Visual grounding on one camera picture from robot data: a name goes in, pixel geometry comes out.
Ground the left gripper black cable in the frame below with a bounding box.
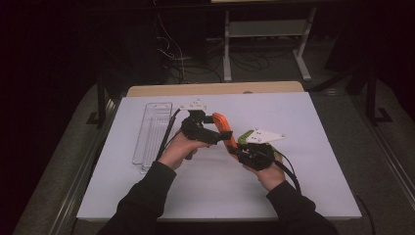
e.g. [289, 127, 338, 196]
[156, 108, 182, 162]

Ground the orange phone case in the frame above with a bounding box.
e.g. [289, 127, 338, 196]
[210, 112, 239, 160]

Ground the person's left hand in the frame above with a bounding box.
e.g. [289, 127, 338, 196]
[158, 130, 211, 170]

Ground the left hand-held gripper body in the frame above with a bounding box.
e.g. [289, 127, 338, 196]
[180, 100, 223, 146]

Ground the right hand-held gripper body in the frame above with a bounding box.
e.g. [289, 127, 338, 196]
[236, 129, 287, 171]

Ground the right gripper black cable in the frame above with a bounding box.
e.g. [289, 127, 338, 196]
[273, 151, 303, 194]

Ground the bundle of floor cables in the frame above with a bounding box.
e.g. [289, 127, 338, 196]
[152, 9, 226, 84]

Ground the clear plastic tray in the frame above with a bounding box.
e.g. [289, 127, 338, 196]
[131, 102, 173, 174]

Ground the person's right hand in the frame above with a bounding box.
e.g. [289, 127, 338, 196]
[243, 153, 287, 193]

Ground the black cable beside table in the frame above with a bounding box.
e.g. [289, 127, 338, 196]
[354, 194, 377, 235]

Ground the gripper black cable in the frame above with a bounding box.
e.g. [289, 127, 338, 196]
[156, 108, 182, 162]
[273, 151, 303, 194]

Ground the black metal stand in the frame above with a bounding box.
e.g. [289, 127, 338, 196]
[85, 74, 110, 127]
[364, 63, 394, 126]

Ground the aluminium frame rail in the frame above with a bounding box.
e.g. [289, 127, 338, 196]
[350, 96, 415, 205]
[48, 97, 122, 235]

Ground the white metal desk frame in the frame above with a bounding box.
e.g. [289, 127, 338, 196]
[223, 6, 318, 82]

